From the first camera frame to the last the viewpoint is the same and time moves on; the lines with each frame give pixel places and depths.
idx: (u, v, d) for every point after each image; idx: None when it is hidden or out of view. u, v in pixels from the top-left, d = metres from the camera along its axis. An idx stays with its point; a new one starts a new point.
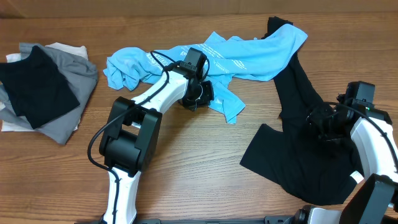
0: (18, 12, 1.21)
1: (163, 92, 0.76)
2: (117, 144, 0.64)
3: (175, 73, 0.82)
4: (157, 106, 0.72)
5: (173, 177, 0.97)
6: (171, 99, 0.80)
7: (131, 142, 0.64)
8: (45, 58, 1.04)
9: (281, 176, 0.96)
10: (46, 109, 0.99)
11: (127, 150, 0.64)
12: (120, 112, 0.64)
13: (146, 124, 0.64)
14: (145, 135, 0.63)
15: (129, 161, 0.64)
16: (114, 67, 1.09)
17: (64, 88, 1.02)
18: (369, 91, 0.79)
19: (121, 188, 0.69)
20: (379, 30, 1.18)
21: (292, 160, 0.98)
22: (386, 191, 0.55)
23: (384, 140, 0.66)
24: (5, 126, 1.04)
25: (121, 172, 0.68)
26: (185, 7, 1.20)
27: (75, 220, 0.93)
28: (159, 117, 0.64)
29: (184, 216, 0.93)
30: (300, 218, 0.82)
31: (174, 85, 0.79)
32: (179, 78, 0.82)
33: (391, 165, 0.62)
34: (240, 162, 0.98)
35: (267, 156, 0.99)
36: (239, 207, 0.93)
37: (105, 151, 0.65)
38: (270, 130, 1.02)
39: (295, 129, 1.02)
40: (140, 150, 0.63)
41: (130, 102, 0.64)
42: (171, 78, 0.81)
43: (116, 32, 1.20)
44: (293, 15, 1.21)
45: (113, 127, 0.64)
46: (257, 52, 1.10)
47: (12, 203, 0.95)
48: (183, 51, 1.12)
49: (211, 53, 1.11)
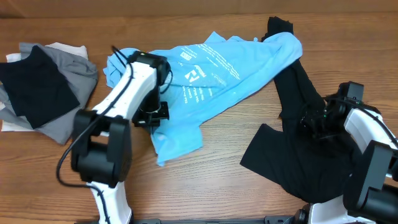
0: (18, 12, 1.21)
1: (130, 90, 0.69)
2: (87, 160, 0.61)
3: (140, 65, 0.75)
4: (122, 111, 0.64)
5: (173, 177, 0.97)
6: (143, 92, 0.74)
7: (102, 155, 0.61)
8: (45, 58, 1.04)
9: (281, 176, 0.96)
10: (46, 108, 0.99)
11: (100, 165, 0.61)
12: (83, 126, 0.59)
13: (114, 136, 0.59)
14: (115, 147, 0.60)
15: (104, 175, 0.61)
16: (114, 67, 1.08)
17: (63, 88, 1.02)
18: (358, 89, 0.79)
19: (107, 199, 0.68)
20: (379, 30, 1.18)
21: (292, 160, 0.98)
22: (385, 154, 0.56)
23: (375, 123, 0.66)
24: (5, 126, 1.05)
25: (99, 185, 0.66)
26: (185, 7, 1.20)
27: (75, 220, 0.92)
28: (127, 125, 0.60)
29: (184, 216, 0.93)
30: (300, 218, 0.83)
31: (140, 78, 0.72)
32: (145, 68, 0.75)
33: (386, 139, 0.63)
34: (240, 162, 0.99)
35: (267, 156, 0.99)
36: (239, 207, 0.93)
37: (77, 168, 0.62)
38: (270, 130, 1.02)
39: (295, 130, 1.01)
40: (114, 163, 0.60)
41: (91, 116, 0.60)
42: (137, 71, 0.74)
43: (116, 32, 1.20)
44: (293, 15, 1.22)
45: (78, 144, 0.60)
46: (259, 60, 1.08)
47: (12, 203, 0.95)
48: (183, 51, 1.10)
49: (211, 54, 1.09)
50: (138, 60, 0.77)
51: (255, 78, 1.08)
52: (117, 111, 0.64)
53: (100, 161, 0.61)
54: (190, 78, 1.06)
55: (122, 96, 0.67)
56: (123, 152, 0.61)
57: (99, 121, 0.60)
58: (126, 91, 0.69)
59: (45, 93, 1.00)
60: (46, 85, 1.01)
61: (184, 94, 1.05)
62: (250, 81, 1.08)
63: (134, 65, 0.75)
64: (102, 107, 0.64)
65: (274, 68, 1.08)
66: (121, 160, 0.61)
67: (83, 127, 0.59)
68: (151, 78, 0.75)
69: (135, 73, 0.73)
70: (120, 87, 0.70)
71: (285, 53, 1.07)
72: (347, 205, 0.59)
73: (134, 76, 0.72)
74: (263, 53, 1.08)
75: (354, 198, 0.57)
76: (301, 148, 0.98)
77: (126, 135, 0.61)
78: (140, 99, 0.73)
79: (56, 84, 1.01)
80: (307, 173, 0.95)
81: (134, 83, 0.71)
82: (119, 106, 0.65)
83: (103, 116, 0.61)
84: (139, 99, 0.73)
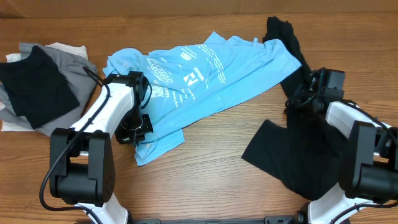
0: (19, 12, 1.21)
1: (106, 107, 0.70)
2: (69, 182, 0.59)
3: (115, 85, 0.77)
4: (101, 126, 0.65)
5: (172, 177, 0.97)
6: (121, 109, 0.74)
7: (83, 175, 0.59)
8: (45, 59, 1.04)
9: (282, 173, 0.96)
10: (46, 108, 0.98)
11: (80, 188, 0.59)
12: (60, 147, 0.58)
13: (92, 149, 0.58)
14: (96, 163, 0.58)
15: (87, 198, 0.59)
16: (113, 67, 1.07)
17: (63, 88, 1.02)
18: (339, 78, 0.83)
19: (98, 214, 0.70)
20: (378, 30, 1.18)
21: (293, 157, 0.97)
22: (369, 131, 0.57)
23: (354, 111, 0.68)
24: (5, 126, 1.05)
25: (86, 205, 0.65)
26: (185, 8, 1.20)
27: (75, 220, 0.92)
28: (106, 138, 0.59)
29: (184, 216, 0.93)
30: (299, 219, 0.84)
31: (116, 96, 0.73)
32: (120, 88, 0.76)
33: (367, 119, 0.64)
34: (243, 156, 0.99)
35: (270, 152, 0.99)
36: (239, 207, 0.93)
37: (57, 193, 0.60)
38: (273, 127, 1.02)
39: (298, 127, 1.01)
40: (96, 180, 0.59)
41: (68, 134, 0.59)
42: (112, 90, 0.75)
43: (116, 32, 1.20)
44: (293, 15, 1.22)
45: (58, 165, 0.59)
46: (254, 70, 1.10)
47: (12, 203, 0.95)
48: (183, 51, 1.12)
49: (210, 55, 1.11)
50: (114, 81, 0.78)
51: (255, 89, 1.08)
52: (96, 127, 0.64)
53: (81, 182, 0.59)
54: (189, 81, 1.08)
55: (99, 113, 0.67)
56: (106, 169, 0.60)
57: (76, 140, 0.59)
58: (104, 108, 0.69)
59: (45, 94, 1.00)
60: (46, 85, 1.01)
61: (175, 99, 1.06)
62: (249, 92, 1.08)
63: (110, 86, 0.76)
64: (80, 125, 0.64)
65: (272, 79, 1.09)
66: (104, 177, 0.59)
67: (61, 149, 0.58)
68: (128, 96, 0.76)
69: (112, 92, 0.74)
70: (97, 106, 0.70)
71: (279, 63, 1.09)
72: (346, 188, 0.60)
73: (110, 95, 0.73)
74: (257, 64, 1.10)
75: (349, 178, 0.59)
76: (303, 145, 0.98)
77: (107, 151, 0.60)
78: (118, 117, 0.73)
79: (56, 84, 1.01)
80: (308, 170, 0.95)
81: (111, 101, 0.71)
82: (97, 122, 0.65)
83: (81, 133, 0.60)
84: (118, 117, 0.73)
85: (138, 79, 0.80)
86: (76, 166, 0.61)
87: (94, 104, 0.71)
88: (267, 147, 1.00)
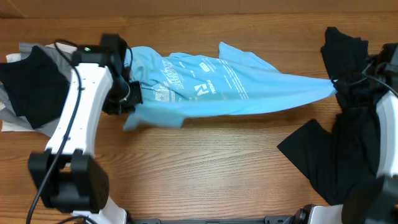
0: (19, 13, 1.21)
1: (83, 101, 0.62)
2: (60, 198, 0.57)
3: (87, 58, 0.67)
4: (81, 137, 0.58)
5: (173, 177, 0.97)
6: (101, 97, 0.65)
7: (75, 191, 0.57)
8: (45, 59, 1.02)
9: (314, 177, 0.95)
10: (45, 109, 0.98)
11: (73, 202, 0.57)
12: (40, 172, 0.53)
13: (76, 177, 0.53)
14: (82, 187, 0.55)
15: (82, 207, 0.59)
16: None
17: (63, 88, 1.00)
18: None
19: (94, 219, 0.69)
20: (377, 30, 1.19)
21: (331, 162, 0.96)
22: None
23: None
24: (5, 126, 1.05)
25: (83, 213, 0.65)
26: (185, 7, 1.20)
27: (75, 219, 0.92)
28: (88, 164, 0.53)
29: (184, 216, 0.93)
30: (300, 217, 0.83)
31: (91, 83, 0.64)
32: (94, 68, 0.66)
33: None
34: (278, 145, 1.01)
35: (307, 153, 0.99)
36: (239, 207, 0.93)
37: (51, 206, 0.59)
38: (319, 127, 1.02)
39: (352, 134, 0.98)
40: (88, 197, 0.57)
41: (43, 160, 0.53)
42: (84, 76, 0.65)
43: (116, 32, 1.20)
44: (293, 15, 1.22)
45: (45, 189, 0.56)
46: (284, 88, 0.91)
47: (12, 203, 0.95)
48: (203, 63, 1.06)
49: (228, 73, 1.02)
50: (85, 57, 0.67)
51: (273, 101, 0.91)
52: (74, 143, 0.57)
53: (73, 196, 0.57)
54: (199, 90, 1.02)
55: (76, 117, 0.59)
56: (95, 186, 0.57)
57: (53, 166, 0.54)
58: (79, 106, 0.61)
59: (45, 94, 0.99)
60: (45, 85, 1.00)
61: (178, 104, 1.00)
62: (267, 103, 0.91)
63: (78, 70, 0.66)
64: (57, 142, 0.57)
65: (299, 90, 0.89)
66: (96, 192, 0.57)
67: (42, 175, 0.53)
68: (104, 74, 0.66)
69: (84, 79, 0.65)
70: (73, 102, 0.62)
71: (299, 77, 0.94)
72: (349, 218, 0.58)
73: (82, 86, 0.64)
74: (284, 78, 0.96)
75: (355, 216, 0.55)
76: (343, 153, 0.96)
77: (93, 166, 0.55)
78: (100, 104, 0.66)
79: (56, 85, 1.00)
80: (341, 182, 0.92)
81: (85, 93, 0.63)
82: (75, 134, 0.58)
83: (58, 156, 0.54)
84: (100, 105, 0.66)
85: (110, 44, 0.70)
86: (64, 178, 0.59)
87: (67, 97, 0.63)
88: (264, 147, 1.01)
